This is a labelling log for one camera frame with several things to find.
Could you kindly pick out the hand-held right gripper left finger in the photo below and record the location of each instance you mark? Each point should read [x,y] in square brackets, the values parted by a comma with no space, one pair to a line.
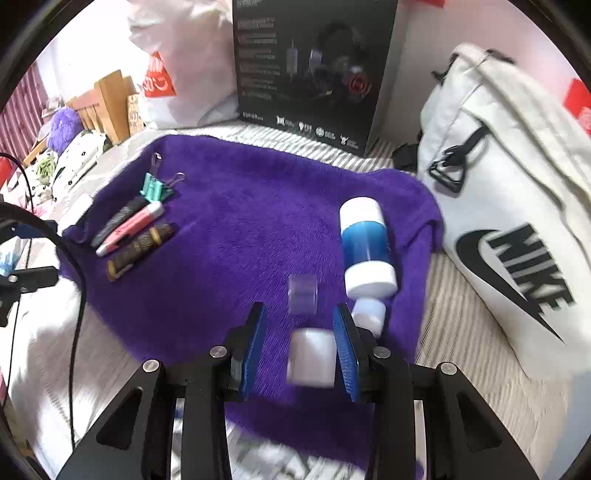
[256,355]

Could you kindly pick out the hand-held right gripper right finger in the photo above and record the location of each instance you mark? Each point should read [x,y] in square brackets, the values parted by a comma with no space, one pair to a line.
[345,360]

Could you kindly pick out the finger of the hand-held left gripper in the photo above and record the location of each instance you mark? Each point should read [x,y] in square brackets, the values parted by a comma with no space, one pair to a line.
[37,278]
[8,265]

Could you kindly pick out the white tube with clear cap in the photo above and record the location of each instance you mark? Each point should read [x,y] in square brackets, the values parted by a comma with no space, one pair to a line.
[311,355]

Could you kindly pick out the small bottle with pale cap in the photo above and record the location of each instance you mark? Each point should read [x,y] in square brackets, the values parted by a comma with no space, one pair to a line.
[369,316]

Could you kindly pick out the black rectangular stick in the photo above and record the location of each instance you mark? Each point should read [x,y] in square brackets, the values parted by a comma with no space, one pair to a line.
[120,221]

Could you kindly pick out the black and gold tube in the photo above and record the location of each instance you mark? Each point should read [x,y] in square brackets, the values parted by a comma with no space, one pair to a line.
[141,251]

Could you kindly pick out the pink lip balm tube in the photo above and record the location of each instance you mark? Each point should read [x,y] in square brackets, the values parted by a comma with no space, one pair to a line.
[131,227]

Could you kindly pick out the blue and white bottle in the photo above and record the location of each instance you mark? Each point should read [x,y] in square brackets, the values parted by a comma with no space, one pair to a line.
[367,244]

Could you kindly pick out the teal binder clip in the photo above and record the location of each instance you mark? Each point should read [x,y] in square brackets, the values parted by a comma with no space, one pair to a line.
[154,187]

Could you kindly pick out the newspaper sheet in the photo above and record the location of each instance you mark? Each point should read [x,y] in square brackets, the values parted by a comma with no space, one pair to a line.
[55,360]

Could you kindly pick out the striped bed sheet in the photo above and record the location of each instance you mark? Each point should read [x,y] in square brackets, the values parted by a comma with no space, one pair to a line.
[471,350]

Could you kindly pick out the white polka dot cloth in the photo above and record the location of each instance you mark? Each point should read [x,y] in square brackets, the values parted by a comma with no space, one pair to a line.
[78,157]

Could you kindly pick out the purple towel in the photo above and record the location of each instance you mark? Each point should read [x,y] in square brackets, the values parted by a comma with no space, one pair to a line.
[254,221]

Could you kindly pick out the purple plush toy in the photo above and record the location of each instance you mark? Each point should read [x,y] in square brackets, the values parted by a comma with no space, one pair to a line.
[64,129]

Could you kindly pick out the maroon striped curtain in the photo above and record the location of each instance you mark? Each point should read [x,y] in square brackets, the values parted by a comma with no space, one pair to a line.
[23,115]

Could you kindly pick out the wooden bed headboard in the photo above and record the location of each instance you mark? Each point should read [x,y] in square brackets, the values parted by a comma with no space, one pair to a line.
[108,104]

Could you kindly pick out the patterned brown box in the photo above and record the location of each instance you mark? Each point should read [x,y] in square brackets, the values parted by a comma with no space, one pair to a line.
[134,113]

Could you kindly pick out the beige waist bag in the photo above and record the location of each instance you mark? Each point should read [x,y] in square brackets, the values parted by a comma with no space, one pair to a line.
[508,194]

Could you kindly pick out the white shopping bag red label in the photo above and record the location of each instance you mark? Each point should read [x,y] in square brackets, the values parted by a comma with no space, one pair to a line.
[184,55]

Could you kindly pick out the black headphone box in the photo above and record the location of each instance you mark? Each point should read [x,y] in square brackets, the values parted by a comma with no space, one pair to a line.
[314,69]

